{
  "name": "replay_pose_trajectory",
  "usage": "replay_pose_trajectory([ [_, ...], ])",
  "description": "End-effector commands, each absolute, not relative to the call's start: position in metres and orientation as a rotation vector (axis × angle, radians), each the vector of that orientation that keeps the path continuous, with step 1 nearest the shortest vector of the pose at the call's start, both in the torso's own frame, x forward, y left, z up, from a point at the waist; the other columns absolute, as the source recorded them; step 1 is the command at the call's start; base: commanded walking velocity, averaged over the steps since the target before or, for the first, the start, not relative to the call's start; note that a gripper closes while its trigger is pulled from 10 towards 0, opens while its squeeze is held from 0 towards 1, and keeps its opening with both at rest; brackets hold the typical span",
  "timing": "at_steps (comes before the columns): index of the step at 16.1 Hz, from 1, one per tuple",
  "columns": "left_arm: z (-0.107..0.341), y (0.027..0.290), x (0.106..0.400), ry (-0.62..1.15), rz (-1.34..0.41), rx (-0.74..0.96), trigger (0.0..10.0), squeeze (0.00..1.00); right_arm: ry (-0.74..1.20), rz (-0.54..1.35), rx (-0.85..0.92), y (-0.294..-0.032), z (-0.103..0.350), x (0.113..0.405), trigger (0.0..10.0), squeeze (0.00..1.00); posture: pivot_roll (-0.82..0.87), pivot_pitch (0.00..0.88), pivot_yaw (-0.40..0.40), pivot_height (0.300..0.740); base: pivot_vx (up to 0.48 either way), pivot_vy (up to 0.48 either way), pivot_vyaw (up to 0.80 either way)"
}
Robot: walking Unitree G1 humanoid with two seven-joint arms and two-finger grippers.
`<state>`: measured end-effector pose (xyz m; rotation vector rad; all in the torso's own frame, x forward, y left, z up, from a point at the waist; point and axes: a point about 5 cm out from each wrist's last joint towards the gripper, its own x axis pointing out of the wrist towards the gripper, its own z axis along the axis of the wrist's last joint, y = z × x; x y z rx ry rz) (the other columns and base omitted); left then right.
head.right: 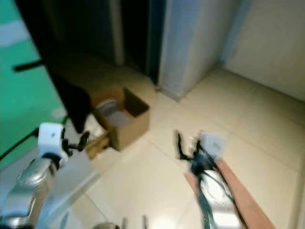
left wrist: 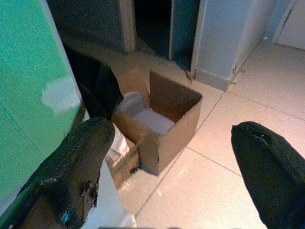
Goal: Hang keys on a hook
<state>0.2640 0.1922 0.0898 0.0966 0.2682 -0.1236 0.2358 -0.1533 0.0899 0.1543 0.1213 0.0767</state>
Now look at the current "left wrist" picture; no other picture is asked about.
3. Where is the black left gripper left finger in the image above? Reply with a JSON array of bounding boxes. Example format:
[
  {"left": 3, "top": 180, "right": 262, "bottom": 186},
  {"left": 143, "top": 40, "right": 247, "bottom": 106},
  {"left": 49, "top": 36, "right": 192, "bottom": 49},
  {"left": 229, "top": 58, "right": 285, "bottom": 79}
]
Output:
[{"left": 7, "top": 116, "right": 116, "bottom": 229}]

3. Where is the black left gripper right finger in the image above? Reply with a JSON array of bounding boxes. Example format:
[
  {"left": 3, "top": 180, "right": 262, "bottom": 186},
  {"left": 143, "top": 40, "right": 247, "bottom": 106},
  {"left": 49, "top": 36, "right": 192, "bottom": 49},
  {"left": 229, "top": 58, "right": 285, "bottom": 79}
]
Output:
[{"left": 231, "top": 121, "right": 305, "bottom": 229}]

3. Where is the green cabinet panel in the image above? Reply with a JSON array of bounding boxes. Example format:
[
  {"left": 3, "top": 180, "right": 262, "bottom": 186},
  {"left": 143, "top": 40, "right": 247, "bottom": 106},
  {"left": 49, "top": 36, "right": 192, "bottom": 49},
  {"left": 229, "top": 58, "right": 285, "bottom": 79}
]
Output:
[{"left": 0, "top": 0, "right": 83, "bottom": 213}]

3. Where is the black cloth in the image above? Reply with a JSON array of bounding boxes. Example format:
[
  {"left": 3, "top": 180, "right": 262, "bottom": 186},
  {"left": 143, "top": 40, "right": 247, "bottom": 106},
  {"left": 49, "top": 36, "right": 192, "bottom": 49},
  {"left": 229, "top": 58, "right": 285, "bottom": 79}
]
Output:
[{"left": 62, "top": 42, "right": 124, "bottom": 120}]

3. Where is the grey foam roll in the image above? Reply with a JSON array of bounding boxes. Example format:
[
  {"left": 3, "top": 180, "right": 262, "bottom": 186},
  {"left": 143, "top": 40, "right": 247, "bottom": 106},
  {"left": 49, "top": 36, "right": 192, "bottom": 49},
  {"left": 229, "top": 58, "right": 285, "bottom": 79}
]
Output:
[{"left": 118, "top": 91, "right": 147, "bottom": 116}]

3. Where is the white foam block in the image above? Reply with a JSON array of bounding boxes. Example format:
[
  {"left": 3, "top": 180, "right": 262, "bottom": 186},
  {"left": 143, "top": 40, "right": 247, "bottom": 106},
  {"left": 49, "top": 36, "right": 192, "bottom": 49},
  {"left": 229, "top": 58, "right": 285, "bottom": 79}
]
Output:
[{"left": 132, "top": 107, "right": 175, "bottom": 135}]

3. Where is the open brown cardboard box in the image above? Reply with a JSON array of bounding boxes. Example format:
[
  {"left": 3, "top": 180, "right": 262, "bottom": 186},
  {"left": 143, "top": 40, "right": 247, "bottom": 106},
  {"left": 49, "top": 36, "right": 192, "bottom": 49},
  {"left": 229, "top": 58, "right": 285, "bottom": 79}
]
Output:
[{"left": 112, "top": 70, "right": 203, "bottom": 177}]

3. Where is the grey door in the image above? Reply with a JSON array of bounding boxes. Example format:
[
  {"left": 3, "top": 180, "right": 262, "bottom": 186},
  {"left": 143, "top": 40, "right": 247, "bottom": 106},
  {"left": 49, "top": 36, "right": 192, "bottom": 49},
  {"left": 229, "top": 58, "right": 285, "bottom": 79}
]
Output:
[{"left": 169, "top": 0, "right": 207, "bottom": 72}]

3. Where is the beige door frame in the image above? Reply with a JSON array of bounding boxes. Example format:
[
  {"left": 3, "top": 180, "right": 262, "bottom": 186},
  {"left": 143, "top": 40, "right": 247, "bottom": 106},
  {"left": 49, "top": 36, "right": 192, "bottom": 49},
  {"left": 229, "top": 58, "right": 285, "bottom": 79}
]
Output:
[{"left": 118, "top": 0, "right": 137, "bottom": 52}]

